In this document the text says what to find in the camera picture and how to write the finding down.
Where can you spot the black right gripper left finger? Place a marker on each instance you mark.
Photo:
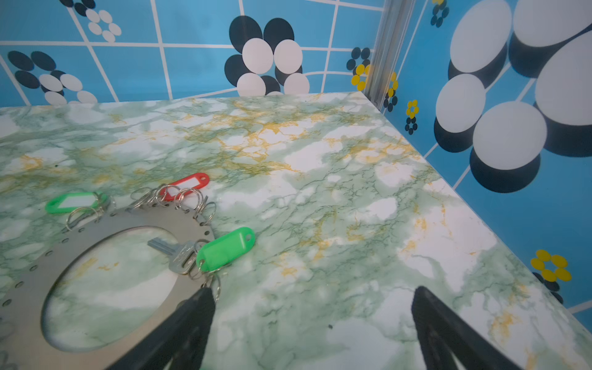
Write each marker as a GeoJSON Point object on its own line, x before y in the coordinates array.
{"type": "Point", "coordinates": [179, 342]}

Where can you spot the aluminium corner post right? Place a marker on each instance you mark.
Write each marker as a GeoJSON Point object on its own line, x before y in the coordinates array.
{"type": "Point", "coordinates": [392, 29]}

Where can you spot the red key tag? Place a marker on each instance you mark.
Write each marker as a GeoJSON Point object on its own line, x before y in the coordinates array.
{"type": "Point", "coordinates": [195, 181]}

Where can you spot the green key tag white label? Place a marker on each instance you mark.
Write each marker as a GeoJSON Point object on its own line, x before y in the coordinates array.
{"type": "Point", "coordinates": [66, 203]}

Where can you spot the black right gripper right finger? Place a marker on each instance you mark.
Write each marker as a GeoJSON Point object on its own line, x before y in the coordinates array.
{"type": "Point", "coordinates": [446, 339]}

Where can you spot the solid green key tag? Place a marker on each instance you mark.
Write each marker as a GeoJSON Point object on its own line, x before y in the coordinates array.
{"type": "Point", "coordinates": [223, 251]}

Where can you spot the silver key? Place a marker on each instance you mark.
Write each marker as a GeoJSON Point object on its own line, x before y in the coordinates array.
{"type": "Point", "coordinates": [181, 257]}

